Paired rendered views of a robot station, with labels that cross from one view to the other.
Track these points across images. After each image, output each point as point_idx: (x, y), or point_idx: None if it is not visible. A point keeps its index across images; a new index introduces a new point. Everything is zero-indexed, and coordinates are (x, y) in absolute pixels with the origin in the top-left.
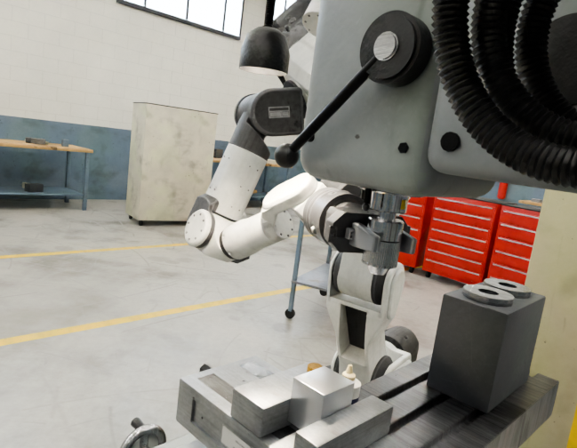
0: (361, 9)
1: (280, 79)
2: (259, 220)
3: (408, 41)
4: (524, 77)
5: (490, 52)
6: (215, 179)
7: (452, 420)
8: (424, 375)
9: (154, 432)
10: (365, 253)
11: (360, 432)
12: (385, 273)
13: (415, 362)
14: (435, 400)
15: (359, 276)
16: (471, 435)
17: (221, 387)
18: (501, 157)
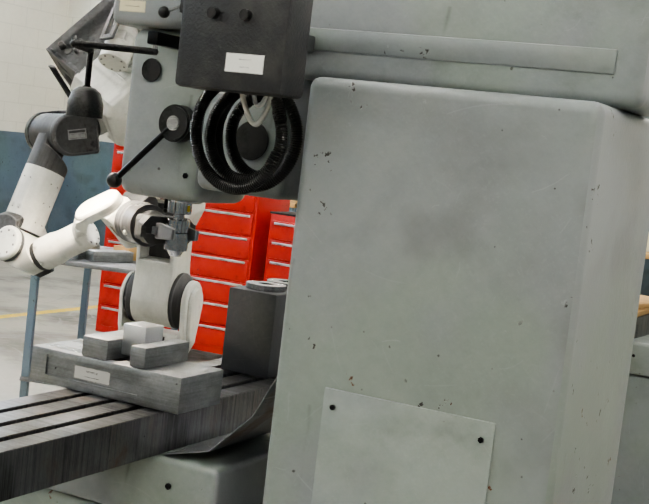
0: (157, 95)
1: (68, 97)
2: (70, 230)
3: (184, 122)
4: (228, 152)
5: (210, 148)
6: (17, 197)
7: (238, 380)
8: (220, 366)
9: None
10: (166, 242)
11: (169, 350)
12: (179, 255)
13: (213, 360)
14: (227, 376)
15: (154, 297)
16: (251, 385)
17: (66, 347)
18: (213, 185)
